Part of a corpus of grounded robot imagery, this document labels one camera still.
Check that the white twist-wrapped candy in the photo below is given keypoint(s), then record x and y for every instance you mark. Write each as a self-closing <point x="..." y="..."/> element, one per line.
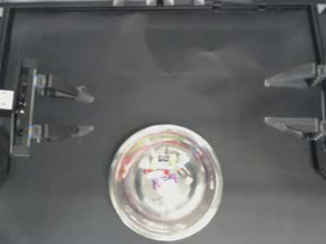
<point x="184" y="174"/>
<point x="161" y="158"/>

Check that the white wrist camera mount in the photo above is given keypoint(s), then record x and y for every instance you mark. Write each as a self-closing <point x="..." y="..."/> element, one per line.
<point x="5" y="99"/>

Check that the steel bowl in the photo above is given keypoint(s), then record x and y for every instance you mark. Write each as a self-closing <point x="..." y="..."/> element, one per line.
<point x="165" y="222"/>

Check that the red candy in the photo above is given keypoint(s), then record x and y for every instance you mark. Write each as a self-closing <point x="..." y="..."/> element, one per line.
<point x="155" y="173"/>

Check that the purple candy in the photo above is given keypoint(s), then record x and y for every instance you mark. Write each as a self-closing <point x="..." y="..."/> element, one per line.
<point x="163" y="181"/>

